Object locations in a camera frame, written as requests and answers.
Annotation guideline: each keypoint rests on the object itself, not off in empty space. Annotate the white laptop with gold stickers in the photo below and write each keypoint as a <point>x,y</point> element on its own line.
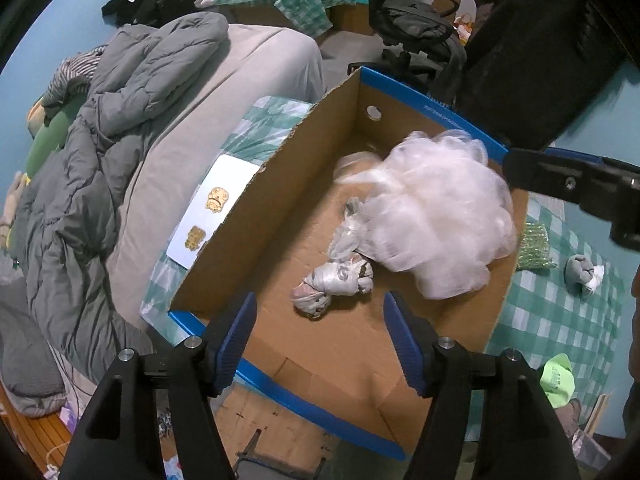
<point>231,170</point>

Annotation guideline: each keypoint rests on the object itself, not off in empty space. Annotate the striped cloth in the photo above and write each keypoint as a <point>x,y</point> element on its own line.
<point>70,72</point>

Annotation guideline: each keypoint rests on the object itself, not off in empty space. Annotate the green checked tablecloth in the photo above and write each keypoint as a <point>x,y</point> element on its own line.
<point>545,310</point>

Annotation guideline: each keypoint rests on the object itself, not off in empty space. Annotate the grey duvet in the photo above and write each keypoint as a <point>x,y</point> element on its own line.
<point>75,210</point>

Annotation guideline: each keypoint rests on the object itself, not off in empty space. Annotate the blue-rimmed cardboard box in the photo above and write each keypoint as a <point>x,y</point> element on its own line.
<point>305,245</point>

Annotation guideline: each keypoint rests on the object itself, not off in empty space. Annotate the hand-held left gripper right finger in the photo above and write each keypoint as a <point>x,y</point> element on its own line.
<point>406,347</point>

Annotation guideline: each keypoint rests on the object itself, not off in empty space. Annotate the black clothes pile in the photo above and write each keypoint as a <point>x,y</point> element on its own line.
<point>145,0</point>

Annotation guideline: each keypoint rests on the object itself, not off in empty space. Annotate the knotted printed plastic bag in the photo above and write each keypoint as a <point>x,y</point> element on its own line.
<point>325,285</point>

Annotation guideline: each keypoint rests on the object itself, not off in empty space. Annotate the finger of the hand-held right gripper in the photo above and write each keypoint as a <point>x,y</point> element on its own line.
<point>570,180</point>

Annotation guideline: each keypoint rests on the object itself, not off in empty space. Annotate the grey fluffy sock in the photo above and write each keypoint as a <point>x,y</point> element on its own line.
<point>576,270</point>

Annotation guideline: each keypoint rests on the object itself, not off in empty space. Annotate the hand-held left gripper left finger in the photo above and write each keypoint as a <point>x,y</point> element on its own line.
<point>234,347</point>

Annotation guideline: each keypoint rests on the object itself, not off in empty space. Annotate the grey mattress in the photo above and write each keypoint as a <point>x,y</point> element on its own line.
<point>165,160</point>

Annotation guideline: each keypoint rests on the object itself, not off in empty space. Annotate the translucent white plastic bag bundle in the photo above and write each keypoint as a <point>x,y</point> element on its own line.
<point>440,210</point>

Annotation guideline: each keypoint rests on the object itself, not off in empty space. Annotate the lime green cloth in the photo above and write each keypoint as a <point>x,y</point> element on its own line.
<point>557,380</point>

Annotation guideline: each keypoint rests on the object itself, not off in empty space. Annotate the green pillow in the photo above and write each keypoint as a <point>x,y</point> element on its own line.
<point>47,140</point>

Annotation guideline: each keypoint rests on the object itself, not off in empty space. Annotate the plain cardboard box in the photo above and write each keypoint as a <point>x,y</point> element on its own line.
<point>350,19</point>

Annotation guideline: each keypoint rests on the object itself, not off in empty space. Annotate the black office chair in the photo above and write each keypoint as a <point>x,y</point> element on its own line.
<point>415,22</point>

